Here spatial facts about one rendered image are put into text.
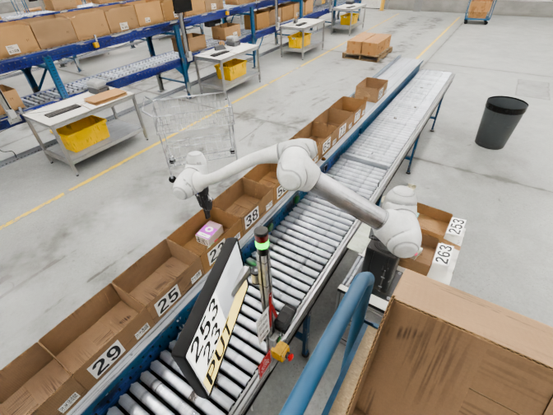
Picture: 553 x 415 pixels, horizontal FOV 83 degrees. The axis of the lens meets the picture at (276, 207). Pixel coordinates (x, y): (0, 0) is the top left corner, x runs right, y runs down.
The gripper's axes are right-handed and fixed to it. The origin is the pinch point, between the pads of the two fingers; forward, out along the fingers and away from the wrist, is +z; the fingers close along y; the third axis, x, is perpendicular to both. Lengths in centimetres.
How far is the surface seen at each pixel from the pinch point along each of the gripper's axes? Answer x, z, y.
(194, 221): -4.9, 19.5, 20.1
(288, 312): 25, 10, -73
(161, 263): 27.9, 30.7, 19.8
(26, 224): 30, 123, 284
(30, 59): -114, -7, 439
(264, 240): 35, -44, -68
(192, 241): 2.8, 31.7, 18.1
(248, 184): -59, 19, 14
